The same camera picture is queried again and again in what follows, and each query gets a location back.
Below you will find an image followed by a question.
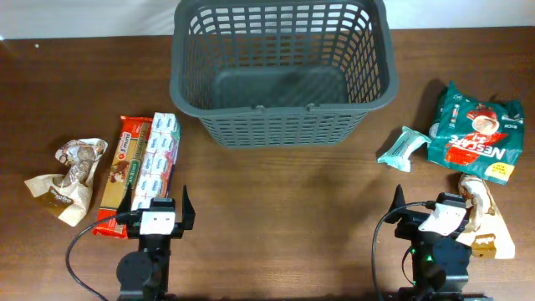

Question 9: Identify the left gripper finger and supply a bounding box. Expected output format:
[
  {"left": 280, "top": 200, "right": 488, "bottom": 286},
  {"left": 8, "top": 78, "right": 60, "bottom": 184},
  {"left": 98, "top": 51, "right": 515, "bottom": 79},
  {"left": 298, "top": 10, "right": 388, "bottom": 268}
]
[
  {"left": 181, "top": 186, "right": 196, "bottom": 230},
  {"left": 115, "top": 182, "right": 132, "bottom": 224}
]

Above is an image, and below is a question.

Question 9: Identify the Kleenex tissue multipack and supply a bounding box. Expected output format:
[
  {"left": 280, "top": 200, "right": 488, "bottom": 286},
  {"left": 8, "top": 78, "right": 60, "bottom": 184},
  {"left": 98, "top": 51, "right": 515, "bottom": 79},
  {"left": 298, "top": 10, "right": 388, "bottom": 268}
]
[{"left": 130, "top": 112, "right": 181, "bottom": 211}]

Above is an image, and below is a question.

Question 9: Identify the small mint green packet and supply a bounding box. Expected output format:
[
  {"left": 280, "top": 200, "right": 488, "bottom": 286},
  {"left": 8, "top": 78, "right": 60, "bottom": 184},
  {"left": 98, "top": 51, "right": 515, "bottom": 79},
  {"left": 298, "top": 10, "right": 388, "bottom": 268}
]
[{"left": 377, "top": 126, "right": 431, "bottom": 172}]

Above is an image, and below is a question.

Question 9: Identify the orange spaghetti pasta packet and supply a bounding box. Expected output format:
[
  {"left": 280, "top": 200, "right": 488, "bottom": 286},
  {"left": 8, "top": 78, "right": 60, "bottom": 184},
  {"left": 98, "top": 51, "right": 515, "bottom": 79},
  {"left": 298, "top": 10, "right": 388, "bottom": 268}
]
[{"left": 97, "top": 115, "right": 153, "bottom": 220}]

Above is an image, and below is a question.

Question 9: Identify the beige snack bag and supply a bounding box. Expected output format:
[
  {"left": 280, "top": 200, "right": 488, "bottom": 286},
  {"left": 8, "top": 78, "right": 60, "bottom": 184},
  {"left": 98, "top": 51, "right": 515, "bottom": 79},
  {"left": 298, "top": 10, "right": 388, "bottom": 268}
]
[
  {"left": 456, "top": 174, "right": 516, "bottom": 260},
  {"left": 24, "top": 138, "right": 108, "bottom": 227}
]

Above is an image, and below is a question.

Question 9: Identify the dark grey plastic basket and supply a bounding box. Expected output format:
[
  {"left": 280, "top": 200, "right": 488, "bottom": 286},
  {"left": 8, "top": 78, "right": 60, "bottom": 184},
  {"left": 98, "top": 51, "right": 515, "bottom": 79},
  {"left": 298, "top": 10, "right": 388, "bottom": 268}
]
[{"left": 170, "top": 0, "right": 399, "bottom": 148}]

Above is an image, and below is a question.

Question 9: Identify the green Nescafe coffee bag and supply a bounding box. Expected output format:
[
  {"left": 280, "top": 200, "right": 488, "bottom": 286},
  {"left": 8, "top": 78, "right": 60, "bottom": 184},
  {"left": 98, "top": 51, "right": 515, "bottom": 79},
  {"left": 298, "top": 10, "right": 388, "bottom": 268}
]
[{"left": 427, "top": 84, "right": 525, "bottom": 185}]

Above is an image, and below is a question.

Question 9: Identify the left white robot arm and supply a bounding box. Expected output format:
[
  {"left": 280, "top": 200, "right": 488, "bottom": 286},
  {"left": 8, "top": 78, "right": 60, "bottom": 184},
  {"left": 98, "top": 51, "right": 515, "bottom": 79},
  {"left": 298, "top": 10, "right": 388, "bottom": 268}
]
[{"left": 115, "top": 187, "right": 196, "bottom": 301}]

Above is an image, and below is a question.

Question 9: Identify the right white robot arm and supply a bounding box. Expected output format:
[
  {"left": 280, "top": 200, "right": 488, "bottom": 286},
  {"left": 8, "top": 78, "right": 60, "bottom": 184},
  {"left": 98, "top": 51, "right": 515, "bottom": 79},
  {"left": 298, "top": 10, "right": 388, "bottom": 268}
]
[{"left": 385, "top": 186, "right": 489, "bottom": 301}]

